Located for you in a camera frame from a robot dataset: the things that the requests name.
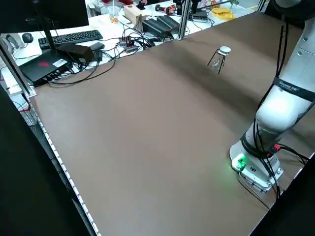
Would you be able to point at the black ribbed adapter box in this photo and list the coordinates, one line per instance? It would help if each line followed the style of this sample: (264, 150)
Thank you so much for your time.
(169, 21)
(153, 25)

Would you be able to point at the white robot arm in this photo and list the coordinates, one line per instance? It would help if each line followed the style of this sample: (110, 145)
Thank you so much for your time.
(278, 115)

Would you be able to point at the small black flat device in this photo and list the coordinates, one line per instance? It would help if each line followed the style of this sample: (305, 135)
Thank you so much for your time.
(199, 15)

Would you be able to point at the flat black power brick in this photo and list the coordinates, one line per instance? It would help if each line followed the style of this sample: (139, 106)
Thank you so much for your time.
(98, 45)

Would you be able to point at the aluminium frame post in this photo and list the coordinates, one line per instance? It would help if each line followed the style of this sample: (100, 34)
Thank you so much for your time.
(17, 71)

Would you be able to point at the black computer with red logo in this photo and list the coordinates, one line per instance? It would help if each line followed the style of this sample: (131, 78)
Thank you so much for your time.
(41, 68)

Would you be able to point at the black computer mouse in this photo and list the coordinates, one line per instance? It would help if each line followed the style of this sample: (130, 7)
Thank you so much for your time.
(27, 37)

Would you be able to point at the yellow plastic case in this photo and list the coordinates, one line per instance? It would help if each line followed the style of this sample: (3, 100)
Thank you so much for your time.
(222, 13)

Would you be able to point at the orange and black power tool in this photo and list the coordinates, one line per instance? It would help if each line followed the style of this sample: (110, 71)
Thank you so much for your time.
(169, 9)

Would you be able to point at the person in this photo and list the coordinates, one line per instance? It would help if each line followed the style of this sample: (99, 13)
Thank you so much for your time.
(125, 2)

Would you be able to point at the black rectangular box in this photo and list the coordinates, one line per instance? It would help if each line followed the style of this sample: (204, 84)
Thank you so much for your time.
(78, 51)

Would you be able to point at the black computer monitor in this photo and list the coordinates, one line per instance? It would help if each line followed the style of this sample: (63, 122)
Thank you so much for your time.
(49, 14)

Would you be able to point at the usb hub with plugs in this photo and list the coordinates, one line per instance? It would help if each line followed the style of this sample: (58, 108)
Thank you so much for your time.
(128, 45)

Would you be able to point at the white table edge strip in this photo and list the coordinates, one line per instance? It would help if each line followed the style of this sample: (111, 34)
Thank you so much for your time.
(65, 169)

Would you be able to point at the black keyboard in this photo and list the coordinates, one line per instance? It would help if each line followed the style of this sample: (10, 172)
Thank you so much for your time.
(73, 37)

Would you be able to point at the aluminium profile post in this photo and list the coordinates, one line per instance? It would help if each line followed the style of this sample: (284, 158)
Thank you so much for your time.
(185, 19)

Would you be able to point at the white clay pipe triangle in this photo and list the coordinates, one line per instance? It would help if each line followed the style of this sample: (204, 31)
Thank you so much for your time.
(227, 55)

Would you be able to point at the clear plastic cup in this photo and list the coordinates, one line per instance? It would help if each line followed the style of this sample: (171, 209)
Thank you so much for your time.
(113, 17)

